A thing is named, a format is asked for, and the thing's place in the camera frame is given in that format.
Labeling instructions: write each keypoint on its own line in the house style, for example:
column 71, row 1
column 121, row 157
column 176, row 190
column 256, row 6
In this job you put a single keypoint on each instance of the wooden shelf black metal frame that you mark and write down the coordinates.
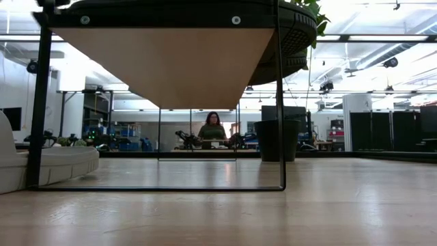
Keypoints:
column 164, row 68

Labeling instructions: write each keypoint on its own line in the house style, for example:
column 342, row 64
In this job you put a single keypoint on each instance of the person at background robot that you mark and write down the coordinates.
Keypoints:
column 211, row 131

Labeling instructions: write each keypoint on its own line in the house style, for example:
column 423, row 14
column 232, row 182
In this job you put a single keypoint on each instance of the white pillar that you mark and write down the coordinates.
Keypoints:
column 356, row 102

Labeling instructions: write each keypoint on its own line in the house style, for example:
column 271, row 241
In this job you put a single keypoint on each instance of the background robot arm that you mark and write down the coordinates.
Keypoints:
column 237, row 140
column 187, row 139

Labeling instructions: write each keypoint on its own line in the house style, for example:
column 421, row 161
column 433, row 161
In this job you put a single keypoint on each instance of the grey slide sandal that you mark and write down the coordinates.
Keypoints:
column 78, row 164

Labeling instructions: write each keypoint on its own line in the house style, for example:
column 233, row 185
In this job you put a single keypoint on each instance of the black slide sandal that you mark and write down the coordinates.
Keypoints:
column 263, row 77
column 297, row 34

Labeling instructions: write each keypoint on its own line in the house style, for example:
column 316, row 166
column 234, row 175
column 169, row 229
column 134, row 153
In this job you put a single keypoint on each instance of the black wall screen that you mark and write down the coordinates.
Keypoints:
column 15, row 118

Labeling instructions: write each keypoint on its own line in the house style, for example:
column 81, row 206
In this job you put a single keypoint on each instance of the black ceiling dome camera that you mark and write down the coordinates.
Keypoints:
column 391, row 62
column 31, row 66

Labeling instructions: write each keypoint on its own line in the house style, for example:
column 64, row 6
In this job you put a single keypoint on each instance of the black partition screen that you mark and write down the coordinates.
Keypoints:
column 379, row 131

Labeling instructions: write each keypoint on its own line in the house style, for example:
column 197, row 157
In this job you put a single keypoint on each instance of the black storage rack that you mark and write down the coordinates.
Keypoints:
column 97, row 102

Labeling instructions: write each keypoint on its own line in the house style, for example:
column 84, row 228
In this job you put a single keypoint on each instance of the black aluminium table frame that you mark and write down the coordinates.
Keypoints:
column 341, row 154

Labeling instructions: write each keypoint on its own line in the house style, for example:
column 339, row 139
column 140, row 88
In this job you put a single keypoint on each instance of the green potted plant black pot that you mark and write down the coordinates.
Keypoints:
column 269, row 140

